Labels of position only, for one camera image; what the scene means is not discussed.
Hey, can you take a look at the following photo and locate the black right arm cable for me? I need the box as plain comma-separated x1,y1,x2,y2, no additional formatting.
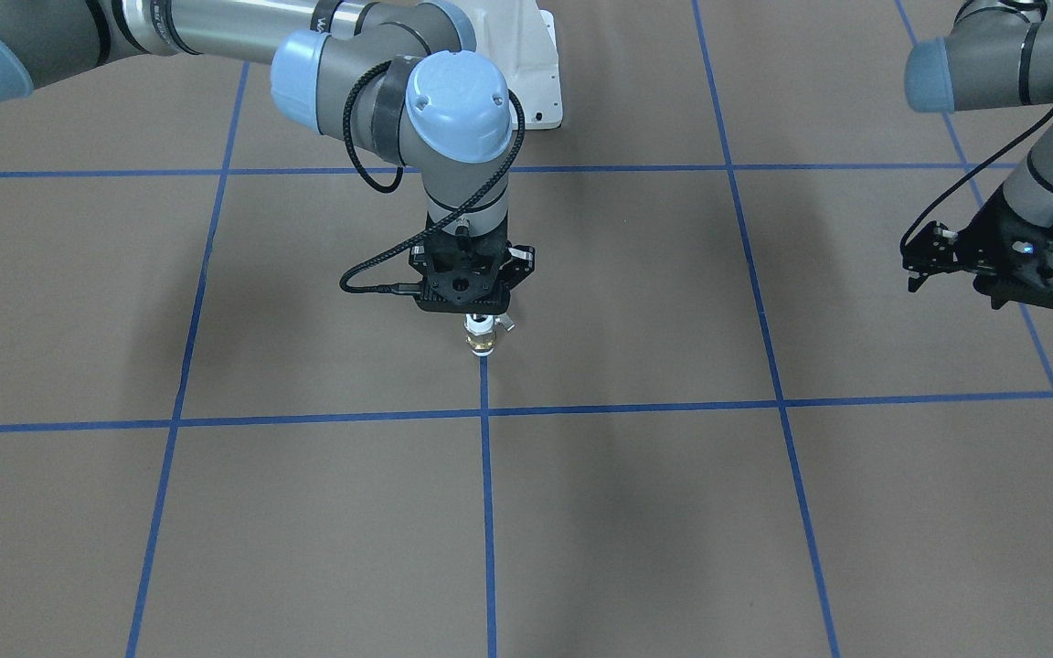
339,57,527,295

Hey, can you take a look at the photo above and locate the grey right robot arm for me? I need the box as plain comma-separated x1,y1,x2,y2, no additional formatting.
0,1,535,316

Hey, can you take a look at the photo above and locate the white PPR brass valve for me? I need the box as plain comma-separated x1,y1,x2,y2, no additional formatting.
463,313,516,357

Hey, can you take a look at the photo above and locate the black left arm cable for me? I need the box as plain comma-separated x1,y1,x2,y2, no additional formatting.
899,0,1053,252

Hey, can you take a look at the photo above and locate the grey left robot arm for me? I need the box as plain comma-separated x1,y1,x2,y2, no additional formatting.
899,1,1053,311

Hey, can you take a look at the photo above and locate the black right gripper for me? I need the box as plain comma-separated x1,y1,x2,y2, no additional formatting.
409,228,536,315

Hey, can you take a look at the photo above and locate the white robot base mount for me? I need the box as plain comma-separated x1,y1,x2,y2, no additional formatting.
457,1,564,131

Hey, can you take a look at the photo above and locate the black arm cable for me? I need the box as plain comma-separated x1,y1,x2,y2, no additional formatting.
339,57,527,295
899,0,1053,252

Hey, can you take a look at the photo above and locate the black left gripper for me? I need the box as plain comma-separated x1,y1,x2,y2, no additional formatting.
901,183,1053,311

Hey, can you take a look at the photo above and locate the brown table mat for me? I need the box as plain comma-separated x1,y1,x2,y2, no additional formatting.
0,1,1053,657

